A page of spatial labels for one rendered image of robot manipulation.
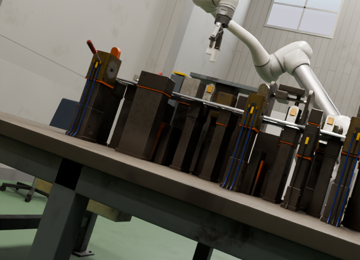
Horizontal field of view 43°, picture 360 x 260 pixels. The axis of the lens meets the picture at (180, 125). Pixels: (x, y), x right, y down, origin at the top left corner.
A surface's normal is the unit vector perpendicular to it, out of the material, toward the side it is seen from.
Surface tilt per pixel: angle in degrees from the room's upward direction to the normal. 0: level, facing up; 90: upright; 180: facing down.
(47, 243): 90
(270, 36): 90
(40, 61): 90
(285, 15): 90
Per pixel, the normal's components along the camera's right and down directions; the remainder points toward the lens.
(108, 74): 0.89, 0.26
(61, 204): -0.36, -0.18
